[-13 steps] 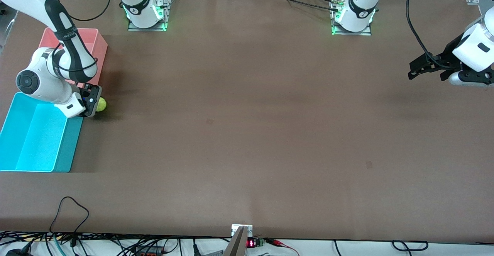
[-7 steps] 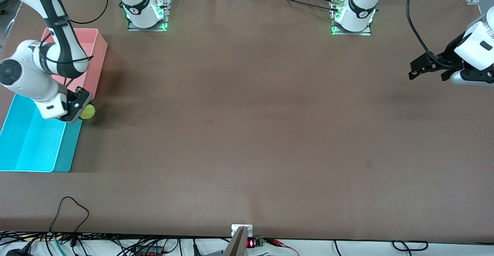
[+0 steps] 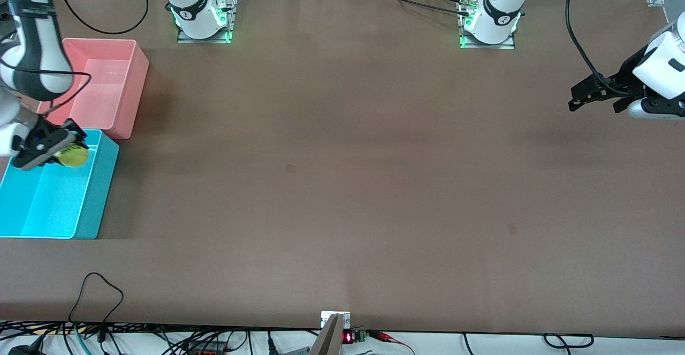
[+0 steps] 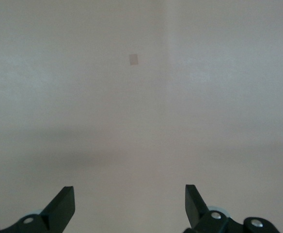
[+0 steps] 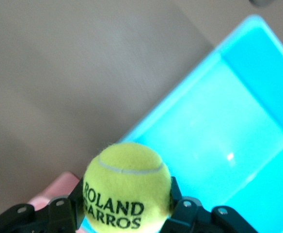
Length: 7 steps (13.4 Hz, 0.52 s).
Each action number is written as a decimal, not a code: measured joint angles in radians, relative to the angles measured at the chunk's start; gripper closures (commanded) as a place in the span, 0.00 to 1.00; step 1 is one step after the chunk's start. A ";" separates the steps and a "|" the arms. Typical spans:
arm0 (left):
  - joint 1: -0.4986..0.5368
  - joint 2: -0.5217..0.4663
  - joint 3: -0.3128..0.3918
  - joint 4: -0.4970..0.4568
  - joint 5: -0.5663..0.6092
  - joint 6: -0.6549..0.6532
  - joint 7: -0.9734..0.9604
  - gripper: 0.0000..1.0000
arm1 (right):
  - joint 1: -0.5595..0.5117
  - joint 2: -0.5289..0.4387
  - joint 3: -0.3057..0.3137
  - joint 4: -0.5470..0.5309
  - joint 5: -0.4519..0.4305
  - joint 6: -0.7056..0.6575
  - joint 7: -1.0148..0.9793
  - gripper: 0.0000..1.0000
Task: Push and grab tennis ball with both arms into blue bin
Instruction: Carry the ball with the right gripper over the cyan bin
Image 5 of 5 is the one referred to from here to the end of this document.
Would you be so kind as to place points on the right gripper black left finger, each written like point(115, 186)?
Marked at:
point(56, 216)

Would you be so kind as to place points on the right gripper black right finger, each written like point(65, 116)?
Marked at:
point(194, 216)

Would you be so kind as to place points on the yellow-green tennis ball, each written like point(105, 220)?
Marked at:
point(127, 184)

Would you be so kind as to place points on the pink plastic bin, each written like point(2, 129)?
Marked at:
point(56, 187)

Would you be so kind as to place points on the blue plastic bin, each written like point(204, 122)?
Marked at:
point(216, 121)

